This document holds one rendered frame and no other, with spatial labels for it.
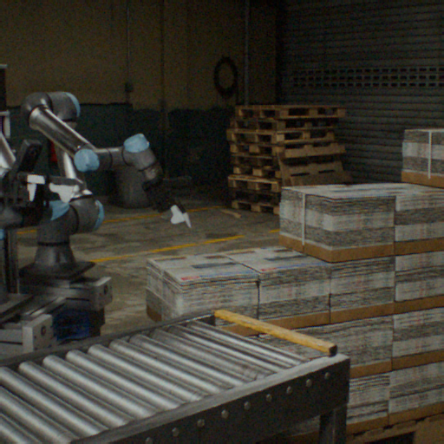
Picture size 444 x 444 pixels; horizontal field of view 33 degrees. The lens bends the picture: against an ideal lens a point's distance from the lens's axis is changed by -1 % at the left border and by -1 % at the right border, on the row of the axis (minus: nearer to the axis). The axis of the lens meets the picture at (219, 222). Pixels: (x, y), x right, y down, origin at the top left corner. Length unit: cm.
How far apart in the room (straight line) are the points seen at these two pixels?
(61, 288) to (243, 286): 65
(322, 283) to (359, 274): 16
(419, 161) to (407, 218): 41
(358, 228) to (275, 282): 38
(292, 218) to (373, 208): 33
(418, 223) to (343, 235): 34
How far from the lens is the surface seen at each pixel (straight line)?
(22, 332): 225
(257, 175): 926
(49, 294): 275
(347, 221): 275
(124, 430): 149
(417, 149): 325
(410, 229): 292
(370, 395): 301
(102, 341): 199
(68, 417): 157
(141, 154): 254
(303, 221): 287
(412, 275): 298
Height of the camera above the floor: 143
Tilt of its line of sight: 10 degrees down
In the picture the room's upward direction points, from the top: straight up
